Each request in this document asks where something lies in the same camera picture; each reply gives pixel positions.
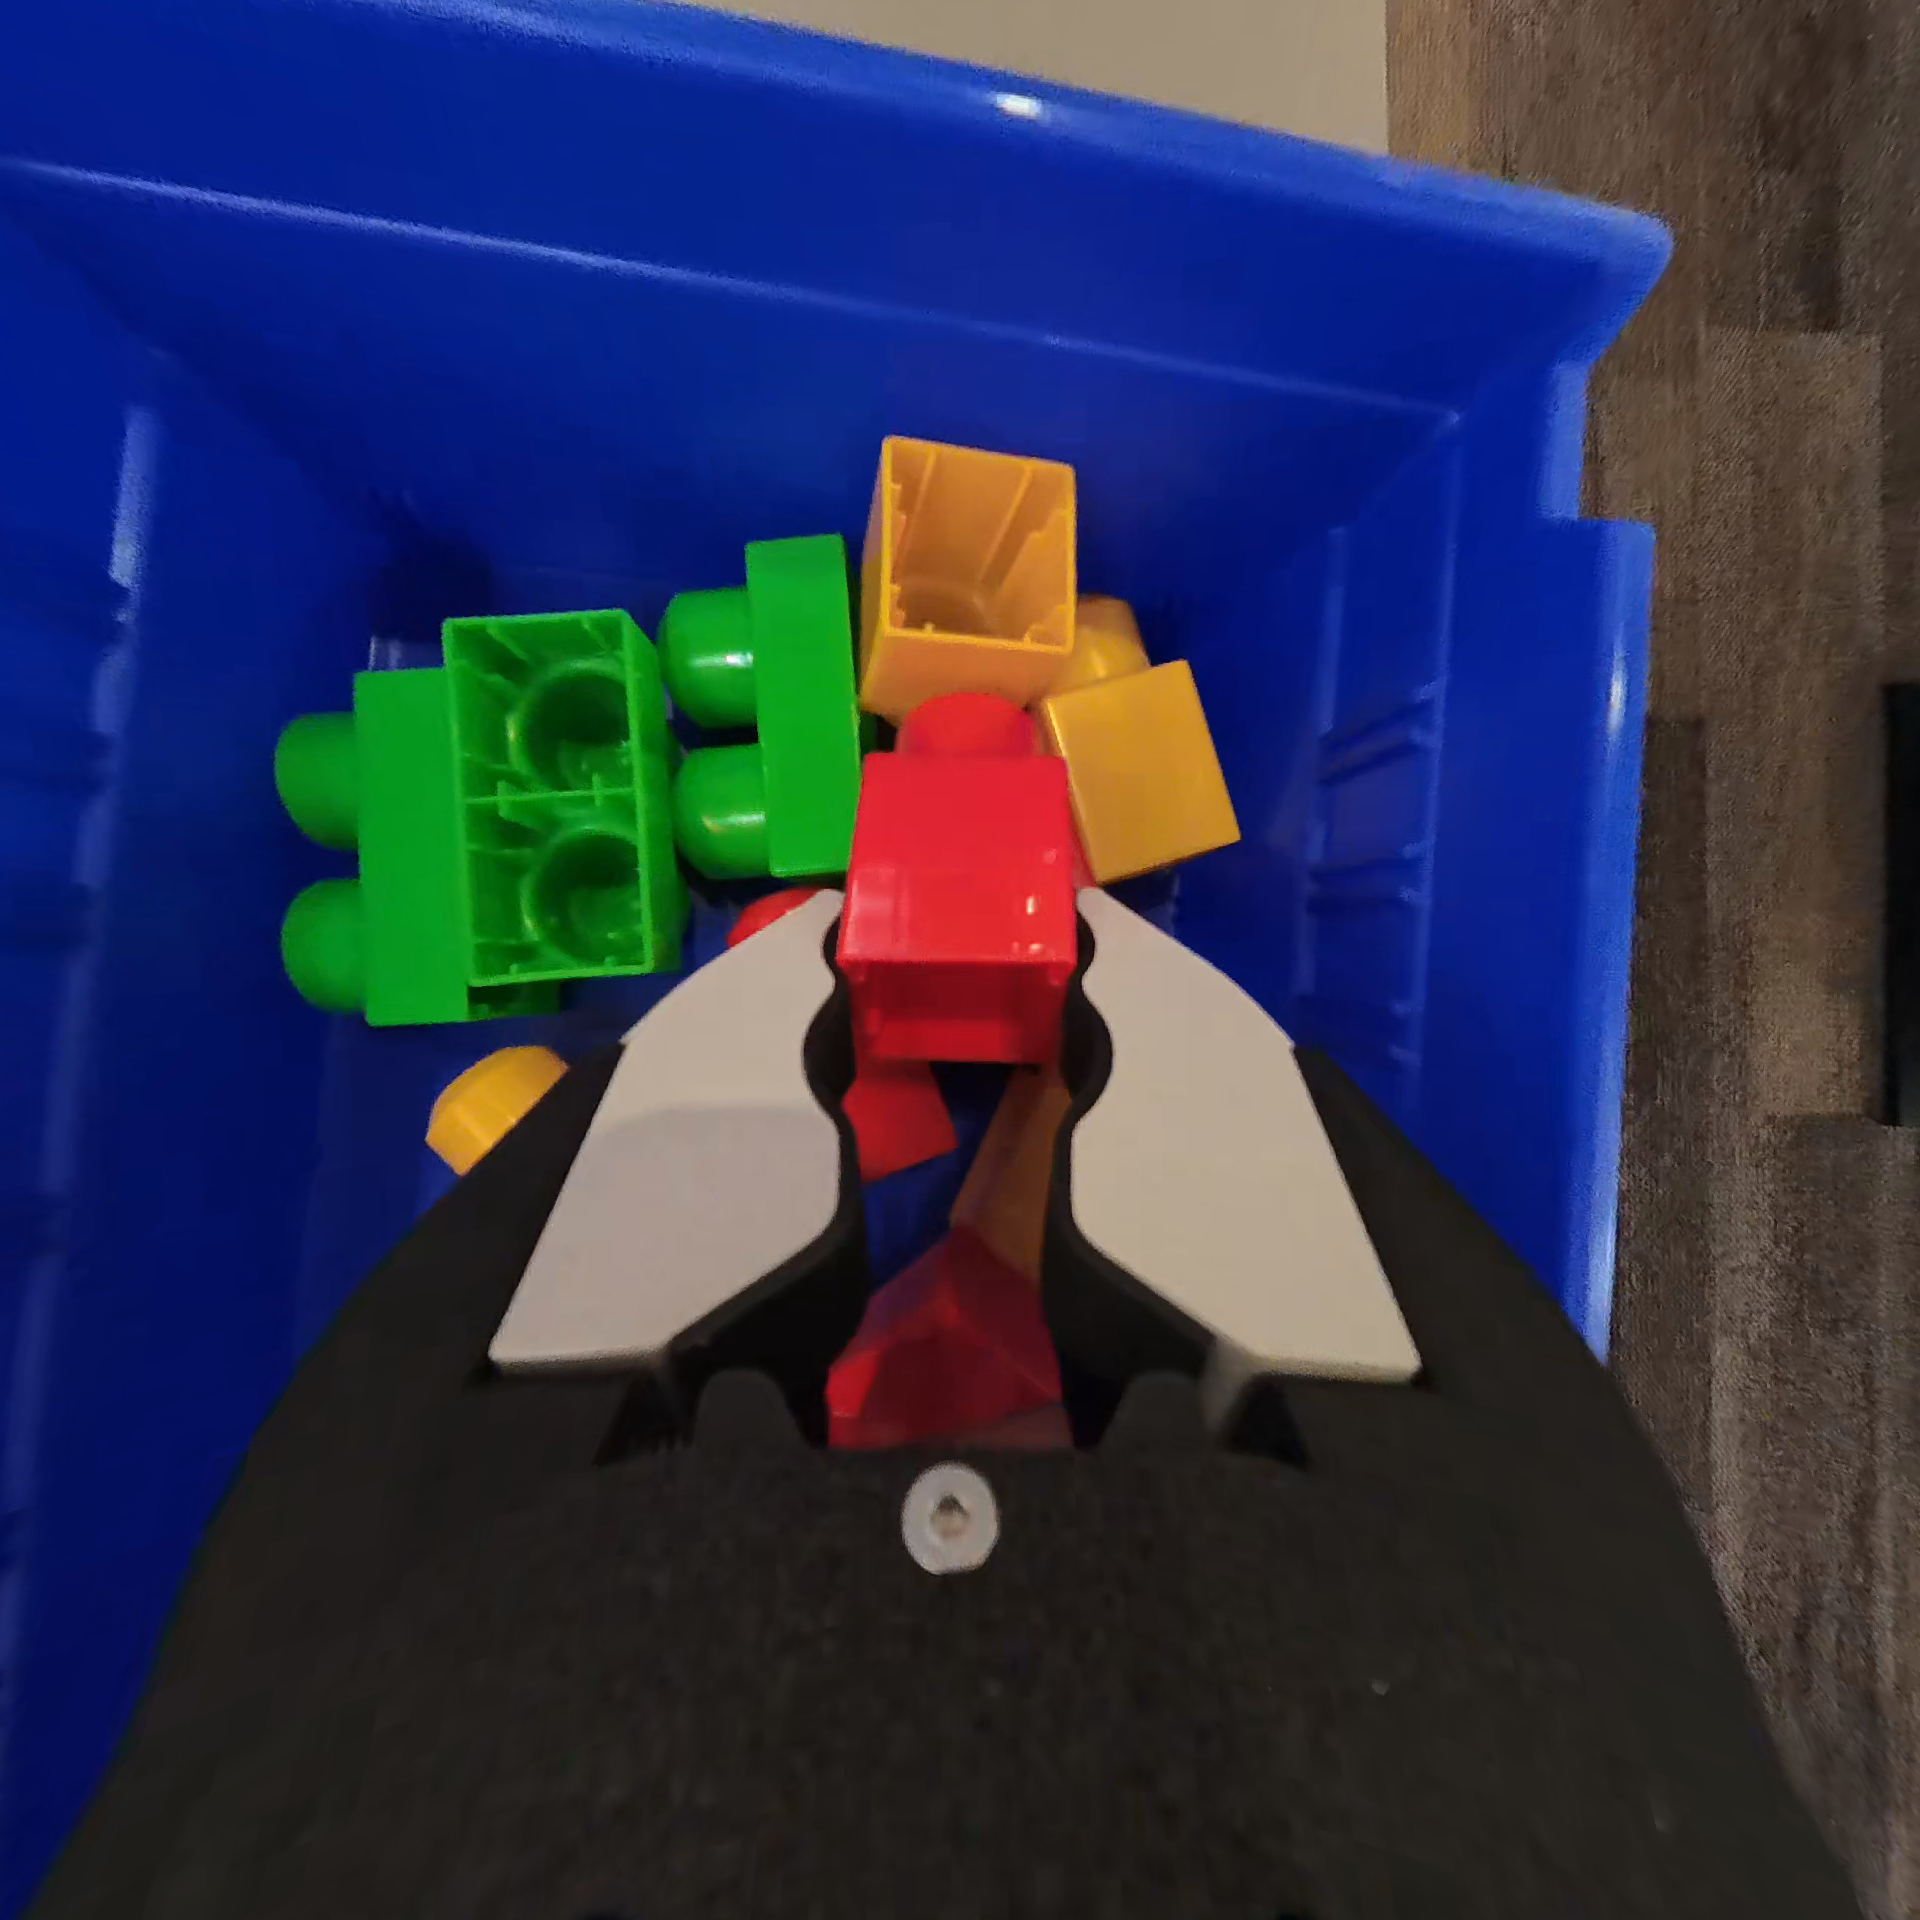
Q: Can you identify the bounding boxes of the red toy building block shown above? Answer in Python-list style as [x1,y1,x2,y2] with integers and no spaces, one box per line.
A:
[835,690,1082,1071]

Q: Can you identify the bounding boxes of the black chair base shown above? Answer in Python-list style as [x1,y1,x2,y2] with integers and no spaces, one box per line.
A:
[1885,685,1920,1126]

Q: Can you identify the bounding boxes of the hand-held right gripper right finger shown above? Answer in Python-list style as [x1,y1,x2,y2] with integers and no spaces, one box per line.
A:
[1036,891,1424,1388]

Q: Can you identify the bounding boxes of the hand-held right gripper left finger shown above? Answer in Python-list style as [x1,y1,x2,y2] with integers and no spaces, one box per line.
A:
[489,891,874,1382]

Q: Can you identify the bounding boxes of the blue plastic bin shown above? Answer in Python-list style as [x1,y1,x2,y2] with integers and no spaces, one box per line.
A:
[0,0,1674,1816]

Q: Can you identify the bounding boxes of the pile of colourful toy blocks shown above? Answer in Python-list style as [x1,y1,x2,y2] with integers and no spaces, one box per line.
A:
[276,436,1249,1456]

